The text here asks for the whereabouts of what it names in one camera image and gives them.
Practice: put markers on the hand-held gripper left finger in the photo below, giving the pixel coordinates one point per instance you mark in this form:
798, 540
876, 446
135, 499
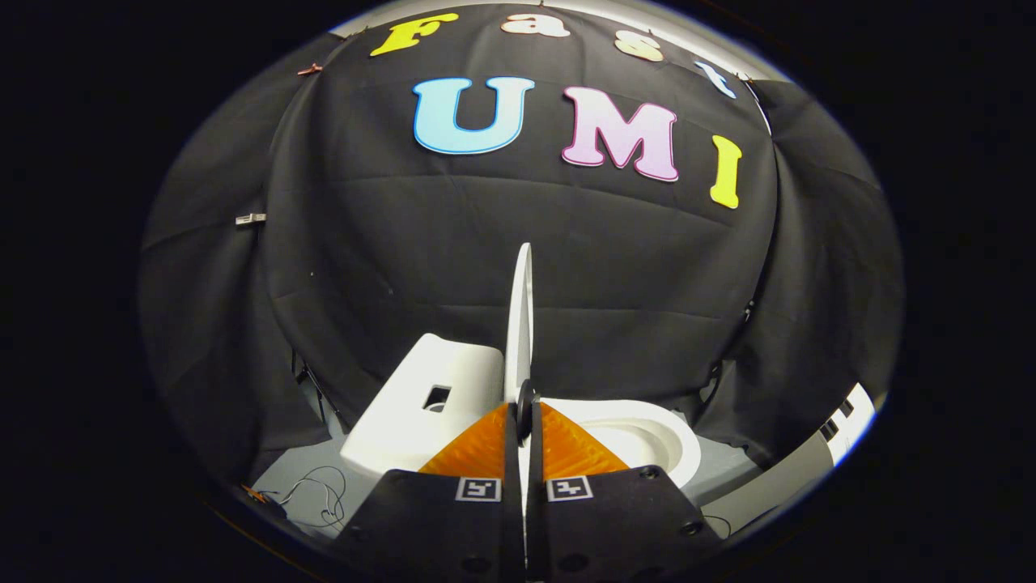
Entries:
510, 486

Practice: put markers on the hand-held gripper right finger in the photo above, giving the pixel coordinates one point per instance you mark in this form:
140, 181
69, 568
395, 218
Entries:
537, 502

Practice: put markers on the black round lid pull tab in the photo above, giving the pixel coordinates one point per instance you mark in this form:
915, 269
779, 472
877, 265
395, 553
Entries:
525, 405

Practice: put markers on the white toilet lid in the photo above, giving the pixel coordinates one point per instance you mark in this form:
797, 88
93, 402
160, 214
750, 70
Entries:
520, 324

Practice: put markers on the white toilet body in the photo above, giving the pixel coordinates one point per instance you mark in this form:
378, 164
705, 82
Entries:
421, 372

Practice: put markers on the black backdrop cloth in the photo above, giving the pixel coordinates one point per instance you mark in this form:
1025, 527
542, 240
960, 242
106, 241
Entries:
486, 243

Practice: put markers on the white slotted panel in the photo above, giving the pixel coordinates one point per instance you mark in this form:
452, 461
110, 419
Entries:
854, 421

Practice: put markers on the silver metal clip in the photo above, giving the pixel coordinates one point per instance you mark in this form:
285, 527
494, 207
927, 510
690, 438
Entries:
249, 219

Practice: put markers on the small orange clip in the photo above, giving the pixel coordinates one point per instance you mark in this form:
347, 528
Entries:
309, 70

